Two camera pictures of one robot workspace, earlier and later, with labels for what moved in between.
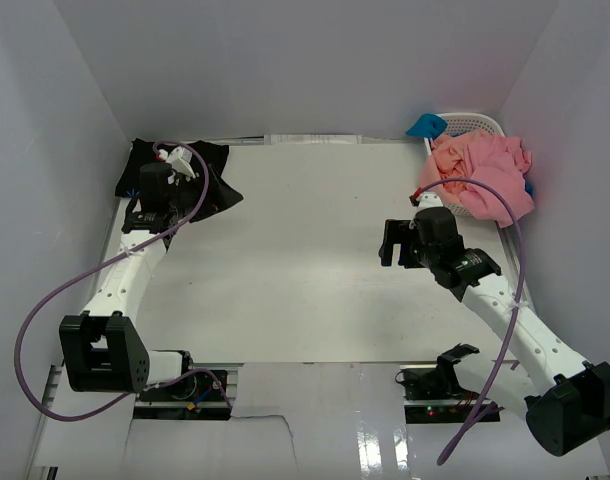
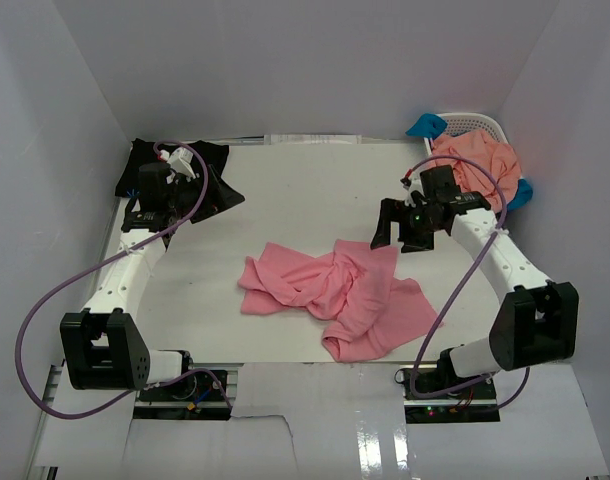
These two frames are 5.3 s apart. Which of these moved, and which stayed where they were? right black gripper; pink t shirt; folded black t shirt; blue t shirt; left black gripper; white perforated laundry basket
Moved: pink t shirt; right black gripper
Stayed: folded black t shirt; blue t shirt; white perforated laundry basket; left black gripper
